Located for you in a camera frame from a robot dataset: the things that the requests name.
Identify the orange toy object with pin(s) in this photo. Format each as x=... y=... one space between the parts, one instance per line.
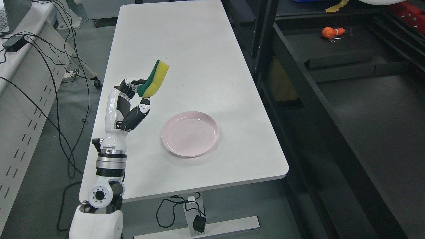
x=329 y=32

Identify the pink round plate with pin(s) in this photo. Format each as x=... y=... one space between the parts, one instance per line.
x=190 y=134

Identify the black table control box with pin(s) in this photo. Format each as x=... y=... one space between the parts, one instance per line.
x=199 y=224

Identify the white robotic hand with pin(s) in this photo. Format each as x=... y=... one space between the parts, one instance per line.
x=119 y=118

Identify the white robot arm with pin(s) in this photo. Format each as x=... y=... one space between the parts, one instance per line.
x=100 y=217

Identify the white table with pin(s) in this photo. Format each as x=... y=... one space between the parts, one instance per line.
x=207 y=73

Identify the yellow tape piece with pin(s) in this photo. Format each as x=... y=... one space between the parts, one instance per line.
x=337 y=7

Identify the grey laptop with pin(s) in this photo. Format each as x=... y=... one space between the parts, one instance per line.
x=12 y=12

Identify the white perforated side desk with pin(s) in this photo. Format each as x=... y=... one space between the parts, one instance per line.
x=30 y=78

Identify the black metal frame rack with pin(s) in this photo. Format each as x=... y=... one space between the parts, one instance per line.
x=348 y=111

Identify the green yellow sponge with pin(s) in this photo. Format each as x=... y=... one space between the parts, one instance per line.
x=154 y=81

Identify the black power adapter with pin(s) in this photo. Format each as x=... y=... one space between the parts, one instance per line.
x=14 y=43

